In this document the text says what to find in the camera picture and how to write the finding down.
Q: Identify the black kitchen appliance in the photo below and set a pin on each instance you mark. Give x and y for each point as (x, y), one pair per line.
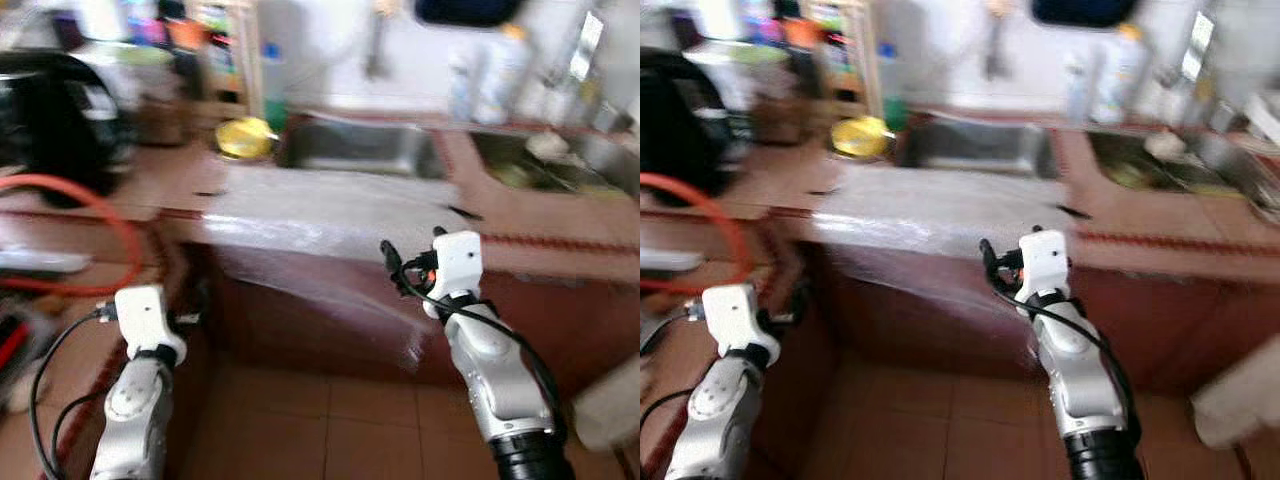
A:
(685, 130)
(60, 130)

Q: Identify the black tape strip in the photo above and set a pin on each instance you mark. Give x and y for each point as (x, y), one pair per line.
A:
(465, 213)
(826, 191)
(1072, 212)
(210, 192)

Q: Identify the clear bubble wrap sheet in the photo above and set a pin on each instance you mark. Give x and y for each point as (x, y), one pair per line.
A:
(320, 210)
(930, 205)

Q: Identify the stainless steel sink basin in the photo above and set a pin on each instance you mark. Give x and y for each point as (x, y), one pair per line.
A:
(980, 150)
(360, 150)
(590, 160)
(1200, 165)

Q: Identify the clear glass dish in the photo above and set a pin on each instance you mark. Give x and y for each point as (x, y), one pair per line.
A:
(1140, 175)
(525, 175)

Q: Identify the white flat object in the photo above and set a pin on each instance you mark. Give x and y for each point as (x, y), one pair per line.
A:
(40, 262)
(660, 260)

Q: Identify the white round dish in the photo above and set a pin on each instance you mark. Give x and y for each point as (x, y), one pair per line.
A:
(548, 147)
(1166, 147)

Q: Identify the small clear bottle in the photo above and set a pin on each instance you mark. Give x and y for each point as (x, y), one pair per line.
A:
(461, 90)
(1077, 90)

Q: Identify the white bottle with orange cap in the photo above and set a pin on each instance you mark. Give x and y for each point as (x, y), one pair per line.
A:
(1120, 80)
(503, 80)

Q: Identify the green bottle with blue cap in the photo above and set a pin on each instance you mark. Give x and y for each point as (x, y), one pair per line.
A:
(890, 100)
(274, 95)

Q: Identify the white floor object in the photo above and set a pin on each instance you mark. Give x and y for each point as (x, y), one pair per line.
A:
(1240, 400)
(610, 410)

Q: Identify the shiny metal strip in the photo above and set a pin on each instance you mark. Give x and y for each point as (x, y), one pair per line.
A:
(588, 50)
(1197, 45)

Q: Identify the cream carton with blue stripe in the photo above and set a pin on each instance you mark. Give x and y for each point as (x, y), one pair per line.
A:
(230, 60)
(850, 60)

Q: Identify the green rimmed bowl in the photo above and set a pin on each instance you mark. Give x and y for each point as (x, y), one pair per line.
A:
(130, 60)
(745, 55)

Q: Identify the dark bottle with orange cap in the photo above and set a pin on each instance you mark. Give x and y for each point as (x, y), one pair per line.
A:
(185, 35)
(803, 32)

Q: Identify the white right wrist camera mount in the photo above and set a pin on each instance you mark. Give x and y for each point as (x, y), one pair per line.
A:
(1045, 262)
(458, 265)

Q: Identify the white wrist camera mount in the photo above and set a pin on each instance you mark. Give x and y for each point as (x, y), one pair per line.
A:
(145, 320)
(735, 320)
(1045, 262)
(458, 265)

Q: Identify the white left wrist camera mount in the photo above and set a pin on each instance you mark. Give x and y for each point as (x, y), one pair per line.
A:
(735, 320)
(145, 320)

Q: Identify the black wall object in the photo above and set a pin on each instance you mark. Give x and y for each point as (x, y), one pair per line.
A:
(470, 12)
(1085, 12)

